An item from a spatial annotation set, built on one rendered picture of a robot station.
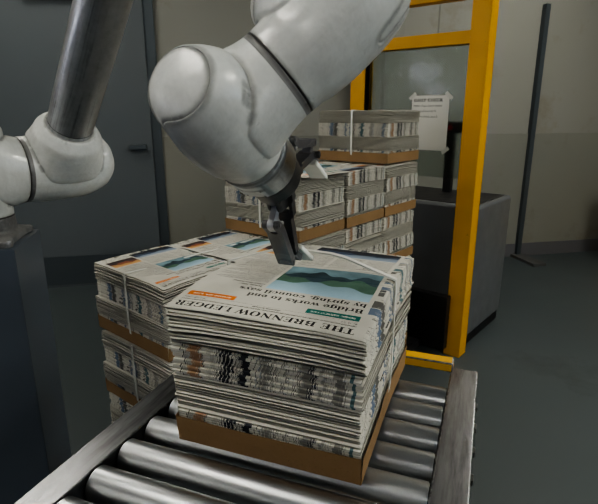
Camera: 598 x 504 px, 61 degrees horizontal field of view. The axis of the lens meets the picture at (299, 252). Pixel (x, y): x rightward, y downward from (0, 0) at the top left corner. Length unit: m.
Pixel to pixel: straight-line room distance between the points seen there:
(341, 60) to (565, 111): 4.61
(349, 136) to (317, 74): 1.81
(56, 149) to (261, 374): 0.78
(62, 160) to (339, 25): 0.89
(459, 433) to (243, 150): 0.57
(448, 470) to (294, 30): 0.60
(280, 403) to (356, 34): 0.47
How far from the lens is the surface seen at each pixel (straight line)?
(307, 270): 0.82
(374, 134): 2.25
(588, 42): 5.20
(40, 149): 1.29
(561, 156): 5.10
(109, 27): 1.11
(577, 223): 5.36
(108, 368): 1.82
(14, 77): 4.06
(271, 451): 0.76
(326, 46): 0.51
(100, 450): 0.86
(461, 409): 0.93
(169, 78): 0.49
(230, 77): 0.48
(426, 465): 0.81
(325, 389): 0.67
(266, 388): 0.71
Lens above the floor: 1.29
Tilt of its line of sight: 16 degrees down
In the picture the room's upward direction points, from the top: straight up
